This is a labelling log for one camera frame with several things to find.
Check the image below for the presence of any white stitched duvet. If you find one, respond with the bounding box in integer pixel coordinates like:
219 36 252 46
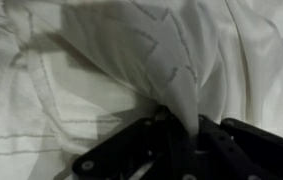
0 0 283 180

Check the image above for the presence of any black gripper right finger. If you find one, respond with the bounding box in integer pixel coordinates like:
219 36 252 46
195 114 283 180

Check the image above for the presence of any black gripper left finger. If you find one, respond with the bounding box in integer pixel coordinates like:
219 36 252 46
72 109 199 180

